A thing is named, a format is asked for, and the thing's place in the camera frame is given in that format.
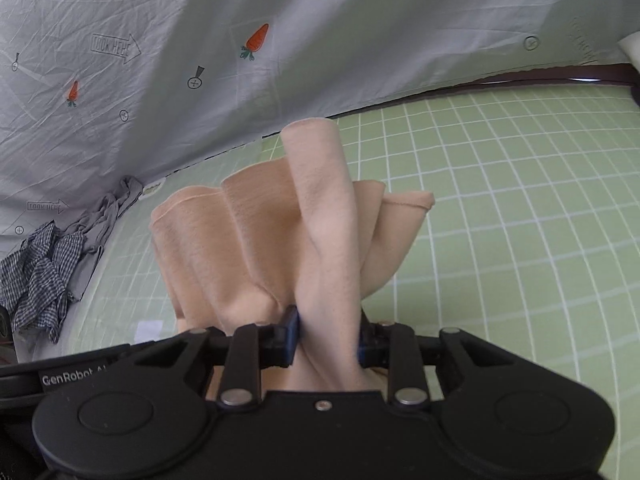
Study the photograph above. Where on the green grid mat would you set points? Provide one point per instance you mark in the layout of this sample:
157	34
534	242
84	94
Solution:
500	210

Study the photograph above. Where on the blue plaid shirt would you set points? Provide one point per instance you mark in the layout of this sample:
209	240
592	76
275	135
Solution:
35	280

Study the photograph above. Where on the large white paper piece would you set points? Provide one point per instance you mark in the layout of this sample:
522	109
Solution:
148	331

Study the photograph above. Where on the dark brown frame rail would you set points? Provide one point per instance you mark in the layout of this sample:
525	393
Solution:
600	76

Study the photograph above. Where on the grey garment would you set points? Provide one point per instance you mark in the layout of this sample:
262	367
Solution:
107	215

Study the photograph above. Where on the beige sweater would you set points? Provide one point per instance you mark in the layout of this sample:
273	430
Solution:
250	240

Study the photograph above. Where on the grey printed bed sheet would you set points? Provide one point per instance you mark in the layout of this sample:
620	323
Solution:
350	25

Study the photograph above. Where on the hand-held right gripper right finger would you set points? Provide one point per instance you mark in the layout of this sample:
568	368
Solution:
365	352

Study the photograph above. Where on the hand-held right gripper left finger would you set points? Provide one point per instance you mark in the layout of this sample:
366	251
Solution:
291	330

